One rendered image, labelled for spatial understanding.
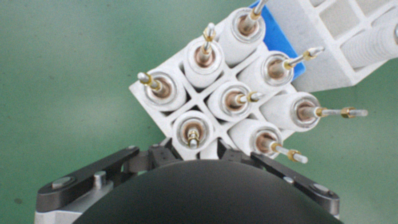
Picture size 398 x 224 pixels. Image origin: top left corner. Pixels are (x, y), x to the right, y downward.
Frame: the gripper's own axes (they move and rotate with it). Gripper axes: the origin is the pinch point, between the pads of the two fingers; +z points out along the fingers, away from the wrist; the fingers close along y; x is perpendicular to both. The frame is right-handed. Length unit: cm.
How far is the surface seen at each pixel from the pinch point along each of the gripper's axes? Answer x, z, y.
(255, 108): 6.7, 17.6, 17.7
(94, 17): 41, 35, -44
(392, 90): 21, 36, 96
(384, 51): 23, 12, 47
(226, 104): 6.8, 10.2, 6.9
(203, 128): 1.0, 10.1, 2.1
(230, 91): 9.7, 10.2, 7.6
